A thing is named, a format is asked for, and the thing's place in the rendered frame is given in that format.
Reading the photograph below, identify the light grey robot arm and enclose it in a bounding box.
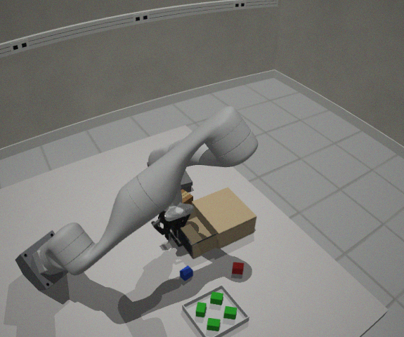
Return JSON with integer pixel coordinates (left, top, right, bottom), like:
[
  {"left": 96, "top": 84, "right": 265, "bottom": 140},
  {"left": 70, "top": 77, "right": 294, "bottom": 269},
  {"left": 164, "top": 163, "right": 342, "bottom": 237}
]
[{"left": 32, "top": 106, "right": 258, "bottom": 275}]

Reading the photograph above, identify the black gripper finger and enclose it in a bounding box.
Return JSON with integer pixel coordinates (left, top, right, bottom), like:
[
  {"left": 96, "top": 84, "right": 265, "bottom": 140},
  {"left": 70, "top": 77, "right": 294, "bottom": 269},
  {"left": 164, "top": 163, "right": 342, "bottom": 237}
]
[
  {"left": 173, "top": 214, "right": 190, "bottom": 238},
  {"left": 152, "top": 217, "right": 171, "bottom": 241}
]

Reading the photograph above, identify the brown cardboard box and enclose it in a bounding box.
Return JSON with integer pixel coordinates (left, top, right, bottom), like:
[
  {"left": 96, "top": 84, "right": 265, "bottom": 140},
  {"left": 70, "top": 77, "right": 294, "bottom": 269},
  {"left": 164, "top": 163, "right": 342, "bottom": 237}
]
[{"left": 181, "top": 189, "right": 193, "bottom": 205}]

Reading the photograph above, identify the green block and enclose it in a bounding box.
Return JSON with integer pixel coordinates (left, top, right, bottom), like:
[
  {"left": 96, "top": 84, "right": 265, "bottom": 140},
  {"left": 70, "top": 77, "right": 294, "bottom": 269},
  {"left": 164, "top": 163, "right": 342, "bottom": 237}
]
[
  {"left": 207, "top": 318, "right": 220, "bottom": 331},
  {"left": 196, "top": 302, "right": 206, "bottom": 317},
  {"left": 210, "top": 292, "right": 223, "bottom": 305},
  {"left": 223, "top": 306, "right": 237, "bottom": 319}
]

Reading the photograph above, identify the blue block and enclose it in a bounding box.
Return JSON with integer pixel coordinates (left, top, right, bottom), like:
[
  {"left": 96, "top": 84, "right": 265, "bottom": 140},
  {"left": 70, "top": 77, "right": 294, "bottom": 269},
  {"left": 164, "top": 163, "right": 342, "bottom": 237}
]
[{"left": 180, "top": 266, "right": 193, "bottom": 281}]

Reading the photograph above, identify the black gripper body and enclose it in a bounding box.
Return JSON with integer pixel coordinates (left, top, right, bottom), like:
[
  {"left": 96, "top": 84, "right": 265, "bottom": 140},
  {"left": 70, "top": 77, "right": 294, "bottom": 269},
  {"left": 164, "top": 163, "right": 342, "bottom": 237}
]
[{"left": 158, "top": 211, "right": 176, "bottom": 226}]

